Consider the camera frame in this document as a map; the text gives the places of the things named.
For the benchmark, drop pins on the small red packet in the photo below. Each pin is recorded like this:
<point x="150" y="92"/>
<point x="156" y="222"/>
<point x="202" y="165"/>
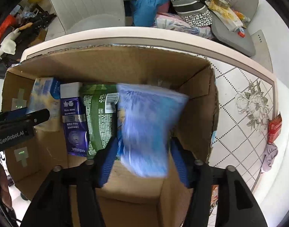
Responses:
<point x="241" y="32"/>

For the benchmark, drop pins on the black and white patterned garment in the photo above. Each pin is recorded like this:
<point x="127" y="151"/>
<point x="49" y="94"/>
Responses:
<point x="194" y="14"/>

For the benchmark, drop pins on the white plush toy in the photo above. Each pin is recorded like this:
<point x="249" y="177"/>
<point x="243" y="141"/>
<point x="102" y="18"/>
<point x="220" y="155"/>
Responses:
<point x="8" y="43"/>

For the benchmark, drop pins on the yellow snack bag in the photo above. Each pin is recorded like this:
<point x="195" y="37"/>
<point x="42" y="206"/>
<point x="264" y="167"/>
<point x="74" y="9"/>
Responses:
<point x="226" y="14"/>

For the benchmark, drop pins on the brown cardboard box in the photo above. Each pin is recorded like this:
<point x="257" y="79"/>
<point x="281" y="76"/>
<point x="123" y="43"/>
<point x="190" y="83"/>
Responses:
<point x="146" y="63"/>

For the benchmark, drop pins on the green wipes packet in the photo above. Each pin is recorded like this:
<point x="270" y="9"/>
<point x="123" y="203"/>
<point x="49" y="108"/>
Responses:
<point x="98" y="123"/>

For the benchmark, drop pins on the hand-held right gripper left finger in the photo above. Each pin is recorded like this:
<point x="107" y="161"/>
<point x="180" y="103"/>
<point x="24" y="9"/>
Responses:
<point x="108" y="163"/>

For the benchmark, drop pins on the white chair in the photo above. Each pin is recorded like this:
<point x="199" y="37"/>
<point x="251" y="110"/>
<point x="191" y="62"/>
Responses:
<point x="87" y="2"/>

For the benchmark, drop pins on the pink floral cloth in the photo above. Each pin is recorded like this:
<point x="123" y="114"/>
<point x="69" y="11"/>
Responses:
<point x="177" y="24"/>

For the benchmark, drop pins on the lilac cloth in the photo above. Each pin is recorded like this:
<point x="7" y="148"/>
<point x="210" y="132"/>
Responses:
<point x="270" y="157"/>

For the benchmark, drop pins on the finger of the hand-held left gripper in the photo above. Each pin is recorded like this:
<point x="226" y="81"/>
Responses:
<point x="39" y="117"/>

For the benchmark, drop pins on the pile of clothes and bags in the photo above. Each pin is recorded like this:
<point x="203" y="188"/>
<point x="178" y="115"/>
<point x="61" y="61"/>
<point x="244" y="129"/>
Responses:
<point x="146" y="9"/>

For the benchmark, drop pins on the red snack packet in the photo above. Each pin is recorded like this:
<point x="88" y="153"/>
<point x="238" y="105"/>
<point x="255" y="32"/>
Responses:
<point x="274" y="130"/>

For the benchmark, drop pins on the light blue tissue pack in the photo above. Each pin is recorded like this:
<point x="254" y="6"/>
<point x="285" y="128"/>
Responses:
<point x="44" y="94"/>

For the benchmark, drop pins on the red tool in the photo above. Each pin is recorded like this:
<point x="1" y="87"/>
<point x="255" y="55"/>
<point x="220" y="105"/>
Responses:
<point x="3" y="27"/>

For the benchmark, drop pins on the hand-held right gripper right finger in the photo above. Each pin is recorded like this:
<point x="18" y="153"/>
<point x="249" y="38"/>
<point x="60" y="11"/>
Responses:
<point x="180" y="164"/>

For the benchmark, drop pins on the grey chair with items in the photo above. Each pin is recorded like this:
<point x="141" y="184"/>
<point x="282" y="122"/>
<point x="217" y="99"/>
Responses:
<point x="232" y="39"/>

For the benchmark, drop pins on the purple packet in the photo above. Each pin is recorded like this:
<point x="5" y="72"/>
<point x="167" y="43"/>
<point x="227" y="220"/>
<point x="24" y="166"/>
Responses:
<point x="72" y="123"/>

